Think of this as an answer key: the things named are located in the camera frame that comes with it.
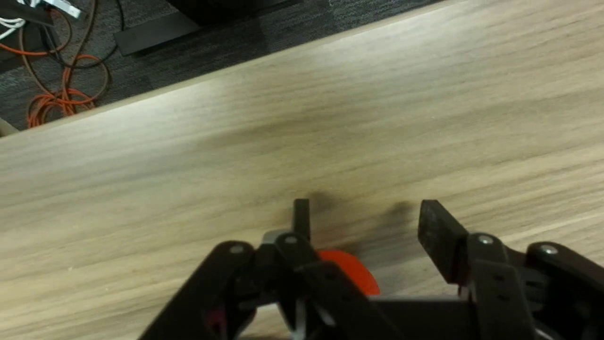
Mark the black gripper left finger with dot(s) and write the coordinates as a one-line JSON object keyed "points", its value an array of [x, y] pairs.
{"points": [[276, 289]]}

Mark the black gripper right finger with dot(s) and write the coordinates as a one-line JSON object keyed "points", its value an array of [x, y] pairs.
{"points": [[503, 284]]}

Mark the orange red ball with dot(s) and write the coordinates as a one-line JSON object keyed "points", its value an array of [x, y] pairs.
{"points": [[356, 271]]}

